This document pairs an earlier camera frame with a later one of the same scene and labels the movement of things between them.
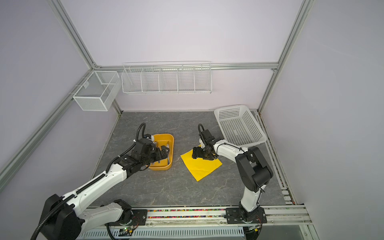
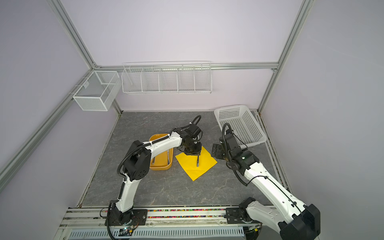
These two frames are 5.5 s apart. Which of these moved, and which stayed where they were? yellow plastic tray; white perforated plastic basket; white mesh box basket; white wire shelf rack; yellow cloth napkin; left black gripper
Moved: left black gripper; yellow cloth napkin
Stayed: white mesh box basket; white wire shelf rack; white perforated plastic basket; yellow plastic tray
